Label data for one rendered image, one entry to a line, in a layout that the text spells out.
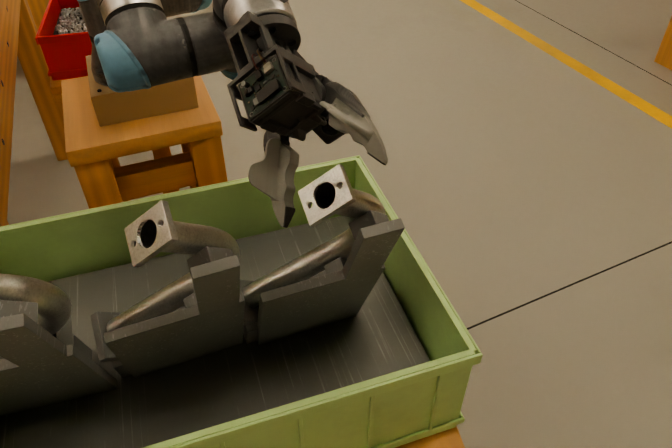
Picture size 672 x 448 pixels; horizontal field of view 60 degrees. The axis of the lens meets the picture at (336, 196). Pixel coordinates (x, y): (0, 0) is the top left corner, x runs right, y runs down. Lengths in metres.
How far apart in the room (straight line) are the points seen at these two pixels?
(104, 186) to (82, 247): 0.39
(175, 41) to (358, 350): 0.48
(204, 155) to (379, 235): 0.82
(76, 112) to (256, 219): 0.58
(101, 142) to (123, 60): 0.56
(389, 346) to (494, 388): 1.04
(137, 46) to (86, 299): 0.41
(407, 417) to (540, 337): 1.27
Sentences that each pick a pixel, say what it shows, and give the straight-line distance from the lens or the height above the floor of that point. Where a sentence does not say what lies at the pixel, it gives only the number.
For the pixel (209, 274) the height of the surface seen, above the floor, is 1.14.
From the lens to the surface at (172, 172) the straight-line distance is 1.37.
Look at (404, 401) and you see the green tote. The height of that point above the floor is 0.90.
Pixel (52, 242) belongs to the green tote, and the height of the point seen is 0.92.
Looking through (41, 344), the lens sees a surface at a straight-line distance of 0.62.
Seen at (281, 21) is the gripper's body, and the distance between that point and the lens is 0.64.
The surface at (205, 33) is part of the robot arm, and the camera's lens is 0.76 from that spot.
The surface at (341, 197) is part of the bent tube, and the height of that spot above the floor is 1.18.
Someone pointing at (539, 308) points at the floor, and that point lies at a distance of 2.09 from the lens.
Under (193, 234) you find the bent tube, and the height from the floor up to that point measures 1.15.
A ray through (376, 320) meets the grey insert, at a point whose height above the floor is 0.85.
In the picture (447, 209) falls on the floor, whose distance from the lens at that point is 2.36.
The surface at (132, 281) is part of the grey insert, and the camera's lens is 0.97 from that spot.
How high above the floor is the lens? 1.54
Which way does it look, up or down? 40 degrees down
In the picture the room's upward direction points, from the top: straight up
